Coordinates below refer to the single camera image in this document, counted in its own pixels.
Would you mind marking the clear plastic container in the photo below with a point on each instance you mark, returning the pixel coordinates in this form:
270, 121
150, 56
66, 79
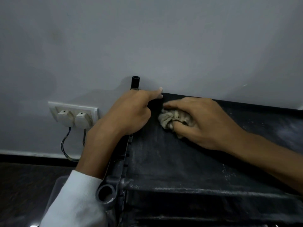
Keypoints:
53, 193

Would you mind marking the person's right thumb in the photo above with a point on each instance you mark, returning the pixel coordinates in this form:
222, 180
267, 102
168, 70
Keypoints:
184, 132

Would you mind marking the beige cleaning rag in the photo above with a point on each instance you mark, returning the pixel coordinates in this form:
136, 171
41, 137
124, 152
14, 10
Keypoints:
171, 119

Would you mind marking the white power plug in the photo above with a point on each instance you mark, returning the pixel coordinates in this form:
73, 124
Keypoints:
65, 118
82, 120

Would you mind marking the person's right forearm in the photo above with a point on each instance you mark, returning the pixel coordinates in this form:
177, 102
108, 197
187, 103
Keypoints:
272, 160

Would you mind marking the black car radiator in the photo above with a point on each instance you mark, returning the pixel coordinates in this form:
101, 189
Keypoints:
180, 167

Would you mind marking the person's right hand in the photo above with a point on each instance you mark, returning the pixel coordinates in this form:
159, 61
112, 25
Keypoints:
208, 122

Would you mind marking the white wall socket plate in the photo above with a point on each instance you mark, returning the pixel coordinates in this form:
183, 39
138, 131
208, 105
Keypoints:
71, 107

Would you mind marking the person's left forearm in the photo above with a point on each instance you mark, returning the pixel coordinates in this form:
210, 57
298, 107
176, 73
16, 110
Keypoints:
94, 153

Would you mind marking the person's left hand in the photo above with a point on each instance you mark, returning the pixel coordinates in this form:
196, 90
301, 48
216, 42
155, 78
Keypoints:
127, 111

